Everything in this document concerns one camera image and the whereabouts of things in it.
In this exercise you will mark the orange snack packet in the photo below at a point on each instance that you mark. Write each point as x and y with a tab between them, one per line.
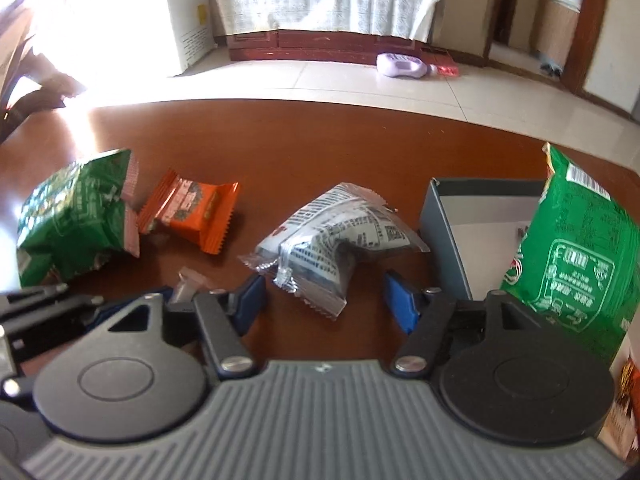
198	212

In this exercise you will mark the pair of slippers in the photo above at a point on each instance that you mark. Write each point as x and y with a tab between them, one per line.
551	70

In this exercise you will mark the white chest freezer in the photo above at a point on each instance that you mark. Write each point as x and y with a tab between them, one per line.
156	38

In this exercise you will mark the white patterned cabinet cloth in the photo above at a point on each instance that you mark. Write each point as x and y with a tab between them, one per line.
405	19

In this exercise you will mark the green snack bag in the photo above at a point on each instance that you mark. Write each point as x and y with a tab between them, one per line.
75	220
577	264

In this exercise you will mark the silver black snack packet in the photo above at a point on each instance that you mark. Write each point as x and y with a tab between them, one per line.
313	254

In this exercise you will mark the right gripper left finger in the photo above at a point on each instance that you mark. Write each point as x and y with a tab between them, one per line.
224	318

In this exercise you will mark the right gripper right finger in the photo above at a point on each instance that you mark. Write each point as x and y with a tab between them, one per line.
423	315

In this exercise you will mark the kitchen counter cabinet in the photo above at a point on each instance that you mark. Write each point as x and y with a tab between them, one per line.
553	31

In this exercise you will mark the orange bar wrapper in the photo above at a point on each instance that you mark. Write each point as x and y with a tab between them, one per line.
620	431

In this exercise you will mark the red item on floor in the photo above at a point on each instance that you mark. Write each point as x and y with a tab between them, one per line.
447	71

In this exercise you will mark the grey shallow box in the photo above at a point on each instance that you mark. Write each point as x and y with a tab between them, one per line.
473	228

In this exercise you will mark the red tv cabinet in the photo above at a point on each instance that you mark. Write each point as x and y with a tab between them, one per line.
342	47

